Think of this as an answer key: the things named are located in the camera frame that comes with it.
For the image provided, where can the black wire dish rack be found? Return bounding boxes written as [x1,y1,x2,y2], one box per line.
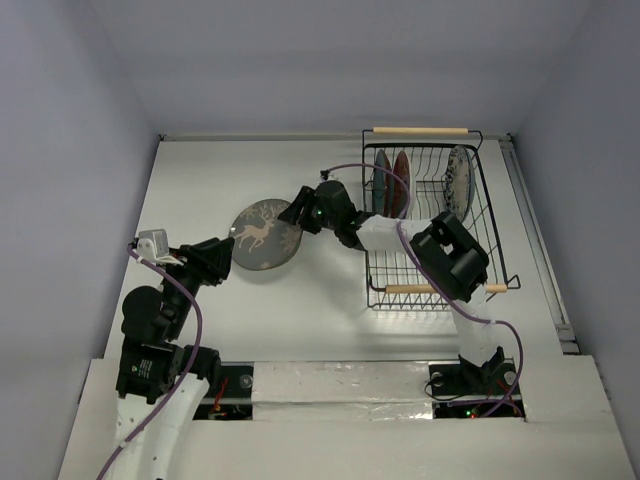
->
[361,126,521,312]

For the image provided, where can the purple cable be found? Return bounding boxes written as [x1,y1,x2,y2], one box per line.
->
[319,162,525,417]
[94,242,204,480]

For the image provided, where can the red and blue plate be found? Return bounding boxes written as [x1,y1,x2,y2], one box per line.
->
[391,150,413,218]

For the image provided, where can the blue floral white plate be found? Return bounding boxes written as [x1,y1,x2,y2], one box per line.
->
[444,145,476,222]

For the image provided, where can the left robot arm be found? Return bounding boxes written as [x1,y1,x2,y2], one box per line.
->
[97,229,234,479]

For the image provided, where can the dark blue plate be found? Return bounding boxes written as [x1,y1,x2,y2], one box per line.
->
[371,150,393,217]

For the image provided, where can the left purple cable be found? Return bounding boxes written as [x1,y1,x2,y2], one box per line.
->
[94,242,204,480]

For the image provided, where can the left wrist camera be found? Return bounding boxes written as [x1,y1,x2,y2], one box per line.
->
[134,229,178,264]

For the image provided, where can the metal rail at right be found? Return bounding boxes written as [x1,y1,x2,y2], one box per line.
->
[499,135,582,356]

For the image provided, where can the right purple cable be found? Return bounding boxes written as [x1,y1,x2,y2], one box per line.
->
[319,162,525,417]

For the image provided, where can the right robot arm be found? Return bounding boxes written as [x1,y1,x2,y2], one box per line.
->
[278,180,505,395]

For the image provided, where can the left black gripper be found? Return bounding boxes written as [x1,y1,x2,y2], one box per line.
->
[158,234,233,336]

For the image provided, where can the grey reindeer plate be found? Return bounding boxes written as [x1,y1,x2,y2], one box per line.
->
[229,199,303,271]

